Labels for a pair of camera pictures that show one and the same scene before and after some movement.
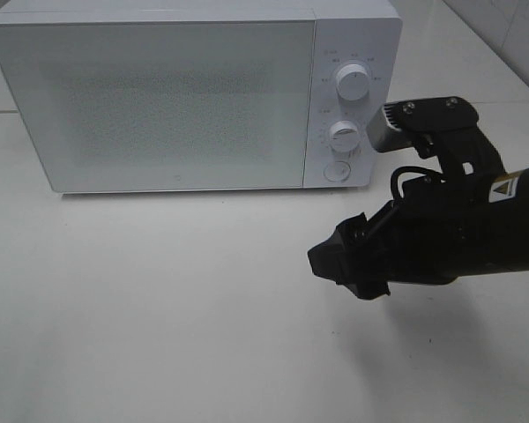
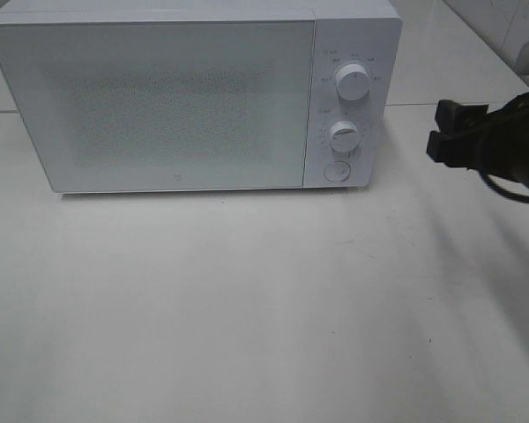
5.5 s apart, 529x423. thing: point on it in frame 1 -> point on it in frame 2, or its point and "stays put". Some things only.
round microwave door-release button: x=337 y=171 stays put
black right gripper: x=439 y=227 -> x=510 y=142
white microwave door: x=162 y=106 stays put
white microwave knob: x=343 y=136 stays put
